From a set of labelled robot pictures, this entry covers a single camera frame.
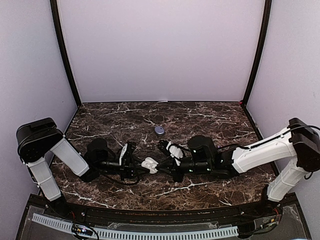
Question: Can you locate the left black frame post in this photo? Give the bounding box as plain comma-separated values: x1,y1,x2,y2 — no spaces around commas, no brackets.
49,0,82,108

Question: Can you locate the white slotted cable duct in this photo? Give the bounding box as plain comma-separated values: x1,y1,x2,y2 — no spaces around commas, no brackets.
31,213,239,240

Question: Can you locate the purple round charging case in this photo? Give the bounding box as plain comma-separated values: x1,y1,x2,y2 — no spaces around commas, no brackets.
154,126,165,136

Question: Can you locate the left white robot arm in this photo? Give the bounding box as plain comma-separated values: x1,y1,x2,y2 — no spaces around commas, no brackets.
16,117,100,218

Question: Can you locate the right black frame post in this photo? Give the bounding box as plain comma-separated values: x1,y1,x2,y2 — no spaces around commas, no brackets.
241,0,273,108

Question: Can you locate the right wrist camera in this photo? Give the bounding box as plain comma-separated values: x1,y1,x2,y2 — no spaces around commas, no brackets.
158,140,186,166

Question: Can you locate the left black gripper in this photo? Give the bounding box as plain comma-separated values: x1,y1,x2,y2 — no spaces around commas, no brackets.
96,155,150,182

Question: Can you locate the white earbud charging case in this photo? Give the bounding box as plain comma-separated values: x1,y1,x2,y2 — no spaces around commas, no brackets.
141,157,159,174

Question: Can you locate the black frame post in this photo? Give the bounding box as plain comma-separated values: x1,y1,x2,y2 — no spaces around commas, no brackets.
241,0,273,108
49,0,82,108

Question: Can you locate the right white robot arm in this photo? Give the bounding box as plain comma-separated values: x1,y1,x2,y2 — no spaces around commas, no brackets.
156,118,320,217

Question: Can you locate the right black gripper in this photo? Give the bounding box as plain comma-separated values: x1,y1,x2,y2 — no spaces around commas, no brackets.
155,156,212,184

